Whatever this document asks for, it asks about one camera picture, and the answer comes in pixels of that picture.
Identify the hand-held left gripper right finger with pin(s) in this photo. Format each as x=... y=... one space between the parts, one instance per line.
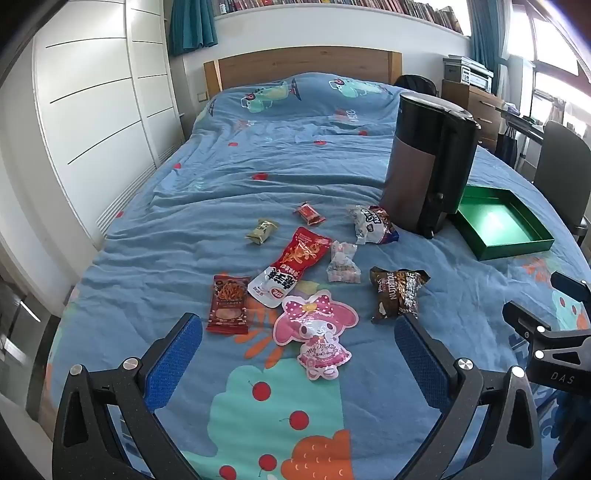
x=420 y=364

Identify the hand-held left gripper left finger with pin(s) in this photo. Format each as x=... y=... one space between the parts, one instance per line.
x=175 y=360

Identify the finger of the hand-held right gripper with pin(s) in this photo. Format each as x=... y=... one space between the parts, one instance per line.
x=554 y=355
x=572 y=288

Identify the green cardboard box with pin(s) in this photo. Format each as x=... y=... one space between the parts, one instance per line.
x=498 y=221

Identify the white and purple snack bag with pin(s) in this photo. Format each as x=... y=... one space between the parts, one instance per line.
x=374 y=226

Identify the red and white snack pouch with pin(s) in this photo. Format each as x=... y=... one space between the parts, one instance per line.
x=300 y=256

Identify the brown chocolate snack packet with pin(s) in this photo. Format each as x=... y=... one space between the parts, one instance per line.
x=397 y=293

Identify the dark red snack packet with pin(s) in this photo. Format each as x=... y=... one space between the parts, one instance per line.
x=227 y=304

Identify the pink cartoon snack bag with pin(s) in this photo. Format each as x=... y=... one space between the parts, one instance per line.
x=314 y=327

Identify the clear candy packet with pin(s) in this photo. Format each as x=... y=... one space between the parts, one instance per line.
x=342 y=263

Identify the blue printed blanket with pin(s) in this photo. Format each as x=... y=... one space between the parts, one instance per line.
x=184 y=230

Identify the grey chair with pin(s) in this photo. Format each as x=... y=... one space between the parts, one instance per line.
x=561 y=157

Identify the olive green snack packet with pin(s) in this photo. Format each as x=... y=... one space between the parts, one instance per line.
x=262 y=230

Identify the grey cabinet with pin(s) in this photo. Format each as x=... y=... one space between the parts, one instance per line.
x=18 y=323

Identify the grey desk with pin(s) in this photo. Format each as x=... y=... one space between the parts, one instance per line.
x=521 y=121

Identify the small red snack packet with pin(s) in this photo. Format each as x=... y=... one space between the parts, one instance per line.
x=308 y=213

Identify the black and brown appliance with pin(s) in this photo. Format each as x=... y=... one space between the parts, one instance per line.
x=411 y=161

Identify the wooden dresser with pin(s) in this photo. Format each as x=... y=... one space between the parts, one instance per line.
x=480 y=106

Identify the grey printer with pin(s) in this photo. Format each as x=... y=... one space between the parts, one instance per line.
x=466 y=71

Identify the window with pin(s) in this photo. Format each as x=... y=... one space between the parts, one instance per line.
x=554 y=41

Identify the white wardrobe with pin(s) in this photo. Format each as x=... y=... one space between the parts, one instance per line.
x=92 y=115

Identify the black bag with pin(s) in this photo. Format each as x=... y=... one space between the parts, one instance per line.
x=415 y=83

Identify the teal curtain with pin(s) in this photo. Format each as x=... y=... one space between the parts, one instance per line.
x=194 y=27
x=485 y=37

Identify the row of books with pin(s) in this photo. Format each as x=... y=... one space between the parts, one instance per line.
x=415 y=10

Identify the wooden headboard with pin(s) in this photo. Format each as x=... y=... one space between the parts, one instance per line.
x=300 y=62

